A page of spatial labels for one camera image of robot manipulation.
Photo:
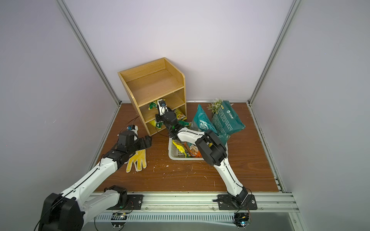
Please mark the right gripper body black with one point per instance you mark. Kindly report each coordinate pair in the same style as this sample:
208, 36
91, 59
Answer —
159, 118

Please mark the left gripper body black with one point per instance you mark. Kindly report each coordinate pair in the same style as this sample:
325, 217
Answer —
137, 145

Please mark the yellow green fertilizer packet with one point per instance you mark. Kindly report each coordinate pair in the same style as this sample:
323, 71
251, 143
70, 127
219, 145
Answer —
155, 104
181, 151

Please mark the white plastic basket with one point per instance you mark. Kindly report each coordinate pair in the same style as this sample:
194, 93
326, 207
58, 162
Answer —
172, 149

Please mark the green orange bee fertilizer bag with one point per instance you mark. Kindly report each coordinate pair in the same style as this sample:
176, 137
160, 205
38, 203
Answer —
193, 150

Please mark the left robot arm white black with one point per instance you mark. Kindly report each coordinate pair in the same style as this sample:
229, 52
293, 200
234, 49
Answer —
72, 209

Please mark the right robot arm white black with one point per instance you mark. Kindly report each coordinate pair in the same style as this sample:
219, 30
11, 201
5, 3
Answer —
212, 150

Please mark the yellow packet lower shelf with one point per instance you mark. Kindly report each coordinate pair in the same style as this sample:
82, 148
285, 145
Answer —
180, 115

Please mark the green packet lower shelf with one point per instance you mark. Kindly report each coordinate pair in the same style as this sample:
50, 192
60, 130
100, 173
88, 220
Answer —
156, 124

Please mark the wooden shelf unit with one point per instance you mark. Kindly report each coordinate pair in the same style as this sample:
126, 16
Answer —
156, 80

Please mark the large dark green bag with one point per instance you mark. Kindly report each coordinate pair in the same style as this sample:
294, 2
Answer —
223, 123

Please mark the yellow work glove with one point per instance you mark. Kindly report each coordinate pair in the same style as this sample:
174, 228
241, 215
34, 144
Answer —
137, 161

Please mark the artificial green plant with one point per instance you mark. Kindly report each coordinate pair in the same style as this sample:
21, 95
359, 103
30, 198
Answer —
215, 105

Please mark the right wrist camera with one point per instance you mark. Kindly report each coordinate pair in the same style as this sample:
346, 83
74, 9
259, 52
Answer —
162, 107

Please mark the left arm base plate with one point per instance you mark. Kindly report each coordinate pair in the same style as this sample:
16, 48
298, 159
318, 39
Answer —
131, 202

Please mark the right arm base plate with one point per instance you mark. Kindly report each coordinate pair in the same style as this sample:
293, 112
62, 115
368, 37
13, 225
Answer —
229, 202

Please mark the aluminium front rail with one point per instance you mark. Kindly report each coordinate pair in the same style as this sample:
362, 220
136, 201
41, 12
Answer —
196, 202

